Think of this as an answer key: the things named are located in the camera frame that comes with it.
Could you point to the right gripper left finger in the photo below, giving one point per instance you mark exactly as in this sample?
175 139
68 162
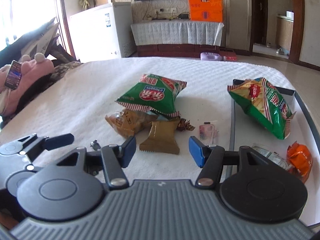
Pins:
115 158

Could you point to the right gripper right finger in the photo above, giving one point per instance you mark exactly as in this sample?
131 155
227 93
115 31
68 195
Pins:
210 159

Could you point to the brown bread snack packet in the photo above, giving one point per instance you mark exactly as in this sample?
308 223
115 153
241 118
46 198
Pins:
128 122

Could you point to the smartphone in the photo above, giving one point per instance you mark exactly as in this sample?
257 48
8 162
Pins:
14 75

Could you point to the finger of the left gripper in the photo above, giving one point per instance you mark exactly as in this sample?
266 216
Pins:
51 143

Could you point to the orange snack packet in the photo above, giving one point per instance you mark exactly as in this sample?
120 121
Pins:
299 156

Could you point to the purple detergent bottle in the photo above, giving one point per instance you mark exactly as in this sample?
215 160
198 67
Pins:
207 56

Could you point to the clear white printed snack packet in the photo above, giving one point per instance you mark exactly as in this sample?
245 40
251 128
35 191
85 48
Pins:
273 156

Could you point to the dark grey tray box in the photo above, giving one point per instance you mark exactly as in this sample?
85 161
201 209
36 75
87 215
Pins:
246 132

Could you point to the small green shrimp chips bag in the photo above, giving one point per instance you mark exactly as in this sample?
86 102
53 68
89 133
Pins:
155 94

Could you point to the dark red TV cabinet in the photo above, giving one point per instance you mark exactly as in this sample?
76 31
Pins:
175 50

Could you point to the large shrimp chips bag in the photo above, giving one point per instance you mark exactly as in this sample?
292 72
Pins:
262 101

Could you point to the white lace cabinet cloth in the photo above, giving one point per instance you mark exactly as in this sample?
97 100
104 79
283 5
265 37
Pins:
177 32

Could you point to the dark red candy wrapper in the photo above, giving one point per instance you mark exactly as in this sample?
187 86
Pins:
184 125

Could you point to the orange gift box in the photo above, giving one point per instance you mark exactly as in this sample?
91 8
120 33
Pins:
206 10

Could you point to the white chest freezer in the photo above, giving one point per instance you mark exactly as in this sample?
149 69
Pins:
103 32

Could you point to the olive brown snack packet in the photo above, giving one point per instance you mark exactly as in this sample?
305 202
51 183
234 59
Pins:
161 138

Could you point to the pink small candy packet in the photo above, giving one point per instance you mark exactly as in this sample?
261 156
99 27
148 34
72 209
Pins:
208 133

